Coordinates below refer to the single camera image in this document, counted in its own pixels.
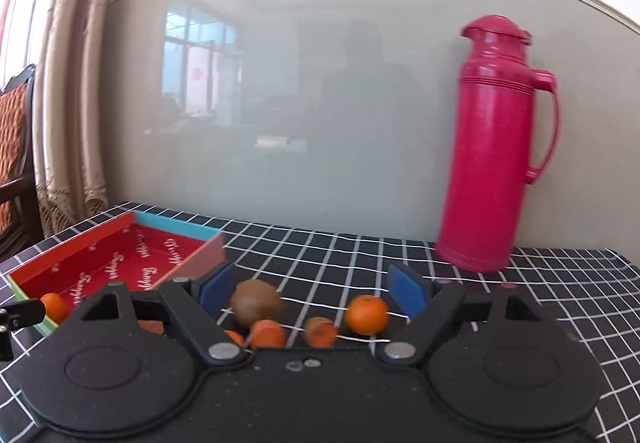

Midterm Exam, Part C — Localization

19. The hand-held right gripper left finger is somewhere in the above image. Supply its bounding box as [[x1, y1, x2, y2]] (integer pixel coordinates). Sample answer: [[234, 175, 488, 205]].
[[65, 261, 251, 366]]

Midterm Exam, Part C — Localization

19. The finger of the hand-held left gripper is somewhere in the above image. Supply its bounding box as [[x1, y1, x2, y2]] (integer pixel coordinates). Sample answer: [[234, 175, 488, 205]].
[[0, 299, 45, 330]]

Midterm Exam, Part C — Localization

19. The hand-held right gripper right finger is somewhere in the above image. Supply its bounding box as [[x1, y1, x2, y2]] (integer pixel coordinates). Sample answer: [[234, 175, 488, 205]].
[[377, 264, 561, 366]]

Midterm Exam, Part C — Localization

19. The orange tangerine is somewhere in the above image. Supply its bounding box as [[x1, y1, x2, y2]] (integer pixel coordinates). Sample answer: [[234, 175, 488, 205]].
[[40, 293, 71, 324], [345, 295, 390, 336]]

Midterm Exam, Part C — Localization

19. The brown kiwi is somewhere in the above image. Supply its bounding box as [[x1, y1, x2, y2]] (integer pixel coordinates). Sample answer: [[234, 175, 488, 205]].
[[230, 279, 285, 328]]

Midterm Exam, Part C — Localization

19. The brown-skinned carrot piece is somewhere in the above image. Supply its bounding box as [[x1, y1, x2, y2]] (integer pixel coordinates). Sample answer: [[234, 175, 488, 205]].
[[304, 317, 339, 348]]

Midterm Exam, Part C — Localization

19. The colourful cardboard box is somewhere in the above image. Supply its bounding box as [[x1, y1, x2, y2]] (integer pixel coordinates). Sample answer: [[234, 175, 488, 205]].
[[7, 210, 226, 339]]

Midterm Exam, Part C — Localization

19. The pink thermos jug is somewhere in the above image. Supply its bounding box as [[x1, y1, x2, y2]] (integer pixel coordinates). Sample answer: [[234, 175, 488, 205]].
[[436, 14, 560, 273]]

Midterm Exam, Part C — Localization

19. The dark wooden chair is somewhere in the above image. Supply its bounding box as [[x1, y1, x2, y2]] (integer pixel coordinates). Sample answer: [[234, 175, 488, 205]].
[[0, 64, 38, 259]]

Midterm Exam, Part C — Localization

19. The beige lace curtain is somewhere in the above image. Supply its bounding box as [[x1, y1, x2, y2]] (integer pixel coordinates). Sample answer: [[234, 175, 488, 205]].
[[0, 0, 131, 236]]

